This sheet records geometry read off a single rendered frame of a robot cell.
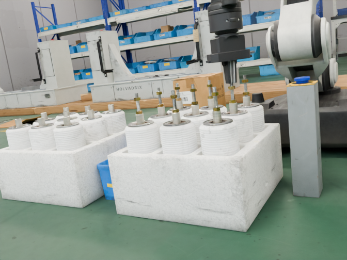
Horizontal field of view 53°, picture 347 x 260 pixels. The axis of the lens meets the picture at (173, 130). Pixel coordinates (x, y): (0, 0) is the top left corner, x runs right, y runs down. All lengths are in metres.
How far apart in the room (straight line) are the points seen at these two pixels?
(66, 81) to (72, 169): 3.25
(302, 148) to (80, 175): 0.66
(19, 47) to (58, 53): 4.41
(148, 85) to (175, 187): 2.54
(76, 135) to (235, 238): 0.60
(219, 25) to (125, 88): 2.66
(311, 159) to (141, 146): 0.46
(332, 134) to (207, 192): 0.62
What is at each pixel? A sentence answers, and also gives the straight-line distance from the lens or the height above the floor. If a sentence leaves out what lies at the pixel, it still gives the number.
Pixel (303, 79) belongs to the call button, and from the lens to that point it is 0.99.
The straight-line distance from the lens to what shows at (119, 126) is 1.34.
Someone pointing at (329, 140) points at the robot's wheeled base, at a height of 0.07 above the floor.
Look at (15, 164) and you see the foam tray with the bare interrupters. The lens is 1.32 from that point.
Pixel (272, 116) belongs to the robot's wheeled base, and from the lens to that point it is 1.37.
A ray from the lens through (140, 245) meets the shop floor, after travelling 0.88.
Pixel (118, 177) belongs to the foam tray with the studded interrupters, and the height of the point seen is 0.12.
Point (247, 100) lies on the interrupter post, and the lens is 1.09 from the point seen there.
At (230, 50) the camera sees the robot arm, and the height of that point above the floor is 0.42.
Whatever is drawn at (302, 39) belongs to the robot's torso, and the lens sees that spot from 1.24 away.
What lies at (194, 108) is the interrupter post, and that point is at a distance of 1.03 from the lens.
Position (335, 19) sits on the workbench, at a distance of 6.24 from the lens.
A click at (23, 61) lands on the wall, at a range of 8.67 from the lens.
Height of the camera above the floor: 0.42
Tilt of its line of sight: 11 degrees down
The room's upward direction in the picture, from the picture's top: 7 degrees counter-clockwise
